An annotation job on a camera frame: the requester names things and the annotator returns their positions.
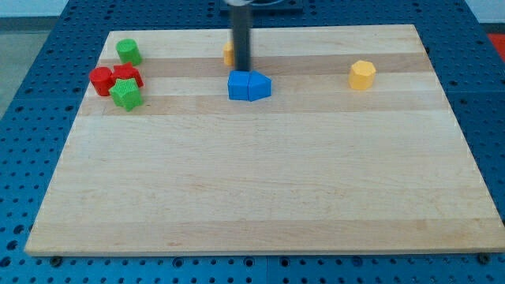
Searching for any green star block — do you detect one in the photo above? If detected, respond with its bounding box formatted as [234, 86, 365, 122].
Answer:
[109, 78, 144, 111]

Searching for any blue cube block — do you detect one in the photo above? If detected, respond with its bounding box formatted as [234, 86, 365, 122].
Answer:
[227, 70, 250, 101]

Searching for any red star block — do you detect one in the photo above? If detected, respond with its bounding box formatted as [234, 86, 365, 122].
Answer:
[111, 62, 144, 88]

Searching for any blue pentagon block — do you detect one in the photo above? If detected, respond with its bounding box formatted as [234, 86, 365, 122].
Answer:
[248, 71, 271, 102]

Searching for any wooden board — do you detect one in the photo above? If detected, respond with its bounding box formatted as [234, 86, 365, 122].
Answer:
[25, 24, 504, 257]

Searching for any yellow block behind rod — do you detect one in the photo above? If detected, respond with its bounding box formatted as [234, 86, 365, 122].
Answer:
[223, 41, 234, 66]

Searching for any yellow hexagon block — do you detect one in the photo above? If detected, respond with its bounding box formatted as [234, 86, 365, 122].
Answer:
[348, 60, 376, 91]

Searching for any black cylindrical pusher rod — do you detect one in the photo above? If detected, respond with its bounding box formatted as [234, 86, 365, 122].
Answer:
[227, 0, 252, 72]

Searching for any green cylinder block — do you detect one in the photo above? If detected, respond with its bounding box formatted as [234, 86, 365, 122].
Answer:
[115, 39, 142, 66]

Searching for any red cylinder block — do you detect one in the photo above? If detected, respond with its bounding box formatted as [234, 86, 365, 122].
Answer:
[88, 66, 114, 96]

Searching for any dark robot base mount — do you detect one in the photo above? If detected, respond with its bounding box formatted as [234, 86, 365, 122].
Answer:
[215, 0, 305, 18]

